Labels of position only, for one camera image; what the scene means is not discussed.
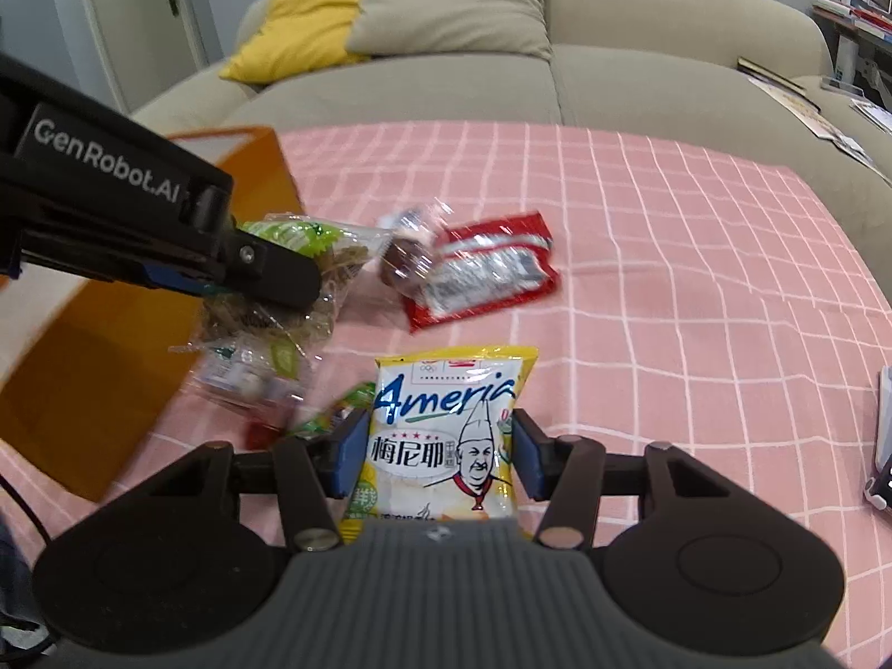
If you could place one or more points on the beige sofa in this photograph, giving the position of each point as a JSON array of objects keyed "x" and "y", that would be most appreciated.
[{"x": 662, "y": 76}]

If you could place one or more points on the yellow cushion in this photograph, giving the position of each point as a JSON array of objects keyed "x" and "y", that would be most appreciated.
[{"x": 306, "y": 21}]

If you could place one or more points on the pink checked cloth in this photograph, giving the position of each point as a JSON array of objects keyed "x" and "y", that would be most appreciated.
[{"x": 662, "y": 293}]

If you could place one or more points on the clear green biscuit packet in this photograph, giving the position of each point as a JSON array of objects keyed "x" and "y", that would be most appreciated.
[{"x": 341, "y": 258}]

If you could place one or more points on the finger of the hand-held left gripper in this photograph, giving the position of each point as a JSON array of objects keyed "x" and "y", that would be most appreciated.
[
  {"x": 279, "y": 272},
  {"x": 181, "y": 277}
]

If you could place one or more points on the red snack packet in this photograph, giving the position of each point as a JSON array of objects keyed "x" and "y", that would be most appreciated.
[{"x": 488, "y": 272}]

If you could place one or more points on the open magazine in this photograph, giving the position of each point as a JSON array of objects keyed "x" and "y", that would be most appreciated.
[{"x": 815, "y": 115}]

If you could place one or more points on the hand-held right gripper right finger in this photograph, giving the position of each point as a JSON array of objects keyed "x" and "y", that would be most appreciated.
[{"x": 527, "y": 458}]

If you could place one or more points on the small green snack packet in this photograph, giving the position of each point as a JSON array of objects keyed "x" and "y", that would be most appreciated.
[{"x": 334, "y": 411}]

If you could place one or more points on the white door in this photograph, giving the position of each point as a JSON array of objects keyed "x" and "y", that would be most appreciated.
[{"x": 132, "y": 21}]

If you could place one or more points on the clear packet with green label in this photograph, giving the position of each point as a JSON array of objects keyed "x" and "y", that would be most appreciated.
[{"x": 244, "y": 369}]

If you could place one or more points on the dark book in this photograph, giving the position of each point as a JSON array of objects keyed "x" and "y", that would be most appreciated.
[{"x": 770, "y": 73}]

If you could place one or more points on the orange cardboard box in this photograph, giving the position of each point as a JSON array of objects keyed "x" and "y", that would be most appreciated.
[{"x": 90, "y": 362}]

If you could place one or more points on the yellow snack packet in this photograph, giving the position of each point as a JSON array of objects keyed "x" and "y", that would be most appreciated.
[{"x": 446, "y": 432}]

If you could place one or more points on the beige cushion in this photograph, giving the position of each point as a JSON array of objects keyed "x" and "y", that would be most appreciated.
[{"x": 460, "y": 0}]

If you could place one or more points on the white device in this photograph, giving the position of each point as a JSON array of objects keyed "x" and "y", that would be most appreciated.
[{"x": 881, "y": 446}]

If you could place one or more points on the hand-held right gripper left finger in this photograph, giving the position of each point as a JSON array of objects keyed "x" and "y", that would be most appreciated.
[{"x": 352, "y": 451}]

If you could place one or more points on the clear wrapped brown pastry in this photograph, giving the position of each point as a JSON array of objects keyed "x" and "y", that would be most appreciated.
[{"x": 411, "y": 251}]

